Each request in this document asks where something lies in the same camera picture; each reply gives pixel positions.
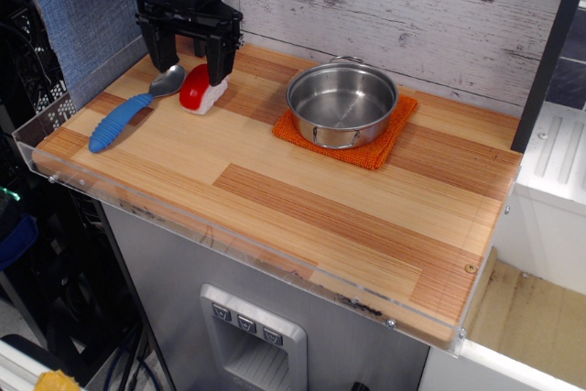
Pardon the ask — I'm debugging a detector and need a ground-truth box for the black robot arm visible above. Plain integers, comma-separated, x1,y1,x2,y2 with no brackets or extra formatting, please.
136,0,243,86

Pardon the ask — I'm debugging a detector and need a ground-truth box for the blue handled metal spoon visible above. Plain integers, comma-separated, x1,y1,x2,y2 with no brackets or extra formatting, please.
89,65,186,153

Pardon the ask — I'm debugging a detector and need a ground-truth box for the white toy sink unit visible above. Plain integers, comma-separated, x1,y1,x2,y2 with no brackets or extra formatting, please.
420,103,585,390

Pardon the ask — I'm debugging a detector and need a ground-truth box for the stainless steel pot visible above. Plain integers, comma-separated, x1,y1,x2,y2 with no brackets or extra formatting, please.
286,56,399,150

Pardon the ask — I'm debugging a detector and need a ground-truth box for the black vertical post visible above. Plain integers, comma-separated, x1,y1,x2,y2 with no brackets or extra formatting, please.
510,0,580,153
192,38,207,58

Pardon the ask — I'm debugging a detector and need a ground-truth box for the orange woven cloth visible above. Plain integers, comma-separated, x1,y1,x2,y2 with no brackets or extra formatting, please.
272,95,418,170

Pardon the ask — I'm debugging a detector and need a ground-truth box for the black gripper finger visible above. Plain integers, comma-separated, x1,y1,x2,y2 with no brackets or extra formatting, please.
205,32,239,86
139,18,179,72

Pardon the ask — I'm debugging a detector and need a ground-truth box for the blue fabric panel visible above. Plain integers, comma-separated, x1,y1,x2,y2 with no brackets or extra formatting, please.
35,0,147,109

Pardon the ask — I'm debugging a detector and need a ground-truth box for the black vertical post right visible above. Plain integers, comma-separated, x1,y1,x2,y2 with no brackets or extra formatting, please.
510,0,580,153

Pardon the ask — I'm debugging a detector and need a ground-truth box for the red and white toy vegetable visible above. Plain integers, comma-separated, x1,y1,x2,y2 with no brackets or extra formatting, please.
179,63,228,115

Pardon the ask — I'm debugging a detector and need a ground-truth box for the clear acrylic table guard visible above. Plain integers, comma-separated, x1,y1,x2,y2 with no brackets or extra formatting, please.
14,44,521,353

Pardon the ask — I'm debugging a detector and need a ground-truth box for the silver water dispenser panel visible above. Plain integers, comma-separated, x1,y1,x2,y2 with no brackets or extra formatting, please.
200,284,309,390

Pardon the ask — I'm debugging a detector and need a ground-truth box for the grey toy fridge cabinet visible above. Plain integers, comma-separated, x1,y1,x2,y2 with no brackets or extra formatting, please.
105,207,429,390

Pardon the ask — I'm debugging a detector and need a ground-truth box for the black vertical post left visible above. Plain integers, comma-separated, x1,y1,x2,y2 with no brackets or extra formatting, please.
192,38,207,58

